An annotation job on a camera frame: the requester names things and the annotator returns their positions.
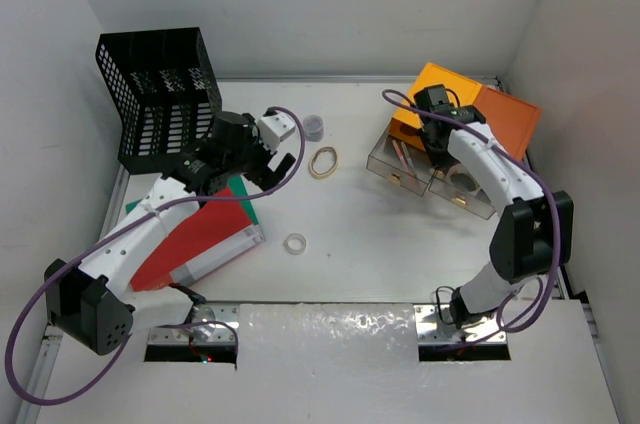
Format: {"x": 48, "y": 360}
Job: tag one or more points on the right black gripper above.
{"x": 442, "y": 159}

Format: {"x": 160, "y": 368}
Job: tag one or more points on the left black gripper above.
{"x": 263, "y": 176}

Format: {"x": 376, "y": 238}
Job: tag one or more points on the green pen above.
{"x": 409, "y": 159}

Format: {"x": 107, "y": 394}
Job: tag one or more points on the orange pen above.
{"x": 402, "y": 159}

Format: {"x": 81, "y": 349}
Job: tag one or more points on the wide grey tape roll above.
{"x": 460, "y": 178}

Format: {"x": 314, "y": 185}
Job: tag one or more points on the small clear tape roll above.
{"x": 295, "y": 244}

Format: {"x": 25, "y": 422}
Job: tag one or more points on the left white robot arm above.
{"x": 91, "y": 299}

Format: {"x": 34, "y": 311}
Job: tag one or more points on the yellow drawer box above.
{"x": 405, "y": 125}

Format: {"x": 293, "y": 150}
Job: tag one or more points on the small clear jar dark contents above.
{"x": 313, "y": 127}

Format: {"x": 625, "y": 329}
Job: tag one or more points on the orange drawer box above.
{"x": 512, "y": 121}

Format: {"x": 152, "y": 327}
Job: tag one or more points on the black mesh file rack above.
{"x": 164, "y": 90}

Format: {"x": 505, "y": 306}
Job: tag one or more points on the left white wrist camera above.
{"x": 275, "y": 129}

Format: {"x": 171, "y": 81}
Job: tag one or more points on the metal front rail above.
{"x": 296, "y": 364}

